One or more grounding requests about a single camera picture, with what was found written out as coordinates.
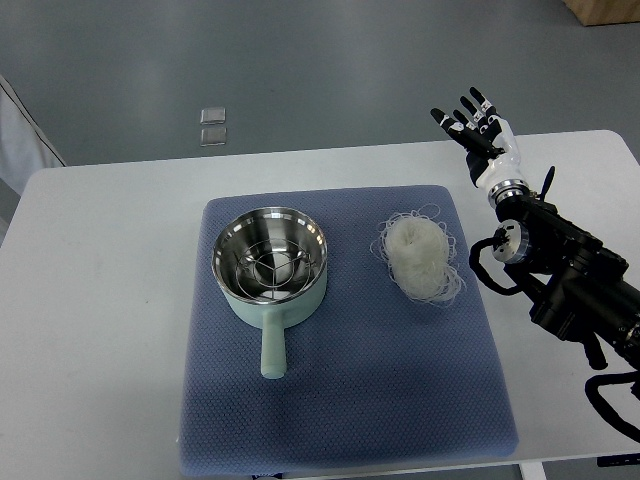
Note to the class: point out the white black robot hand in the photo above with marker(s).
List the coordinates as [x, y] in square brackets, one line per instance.
[492, 155]

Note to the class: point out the white vermicelli bundle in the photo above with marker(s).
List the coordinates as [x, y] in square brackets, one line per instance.
[420, 255]

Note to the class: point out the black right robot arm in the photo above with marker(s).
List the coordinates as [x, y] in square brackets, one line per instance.
[575, 284]

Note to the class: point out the mint green steel pot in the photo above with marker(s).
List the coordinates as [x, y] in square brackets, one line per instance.
[272, 319]

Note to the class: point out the cardboard box corner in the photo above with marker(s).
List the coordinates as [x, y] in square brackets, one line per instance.
[604, 12]

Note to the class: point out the blue textured mat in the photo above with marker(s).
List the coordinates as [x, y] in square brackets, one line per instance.
[372, 377]

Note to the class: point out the upper floor plate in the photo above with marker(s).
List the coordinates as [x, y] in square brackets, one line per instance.
[213, 115]

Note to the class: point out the white cloth at left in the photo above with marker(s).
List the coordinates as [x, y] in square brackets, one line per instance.
[25, 149]

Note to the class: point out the wire steaming rack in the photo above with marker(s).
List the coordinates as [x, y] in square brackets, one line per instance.
[273, 271]

